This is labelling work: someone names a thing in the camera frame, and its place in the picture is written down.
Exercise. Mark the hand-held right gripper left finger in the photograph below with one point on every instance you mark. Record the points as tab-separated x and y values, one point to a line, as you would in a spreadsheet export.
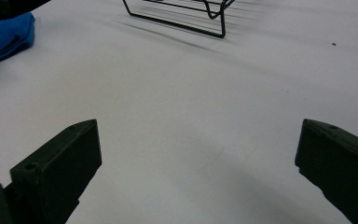
59	168

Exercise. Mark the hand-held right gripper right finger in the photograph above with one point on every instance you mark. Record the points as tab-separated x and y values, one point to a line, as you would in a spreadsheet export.
341	168

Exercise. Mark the blue towel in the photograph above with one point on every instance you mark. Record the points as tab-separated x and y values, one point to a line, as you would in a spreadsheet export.
3	37

